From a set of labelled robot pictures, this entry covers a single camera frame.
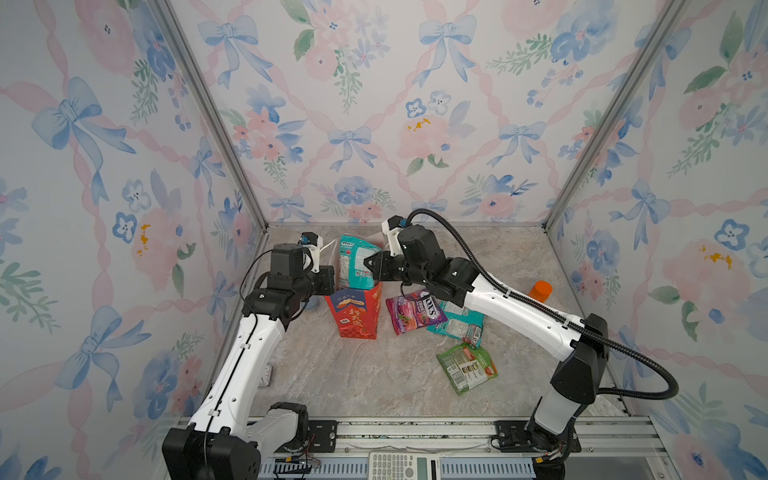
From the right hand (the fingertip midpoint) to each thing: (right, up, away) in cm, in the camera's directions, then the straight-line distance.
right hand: (364, 259), depth 72 cm
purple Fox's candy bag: (+14, -17, +22) cm, 31 cm away
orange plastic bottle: (+52, -10, +18) cm, 56 cm away
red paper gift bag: (-3, -14, +8) cm, 16 cm away
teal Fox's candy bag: (-3, -3, +1) cm, 5 cm away
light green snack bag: (+28, -31, +12) cm, 43 cm away
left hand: (-8, -3, +4) cm, 10 cm away
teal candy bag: (+28, -20, +18) cm, 39 cm away
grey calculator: (+10, -48, -3) cm, 49 cm away
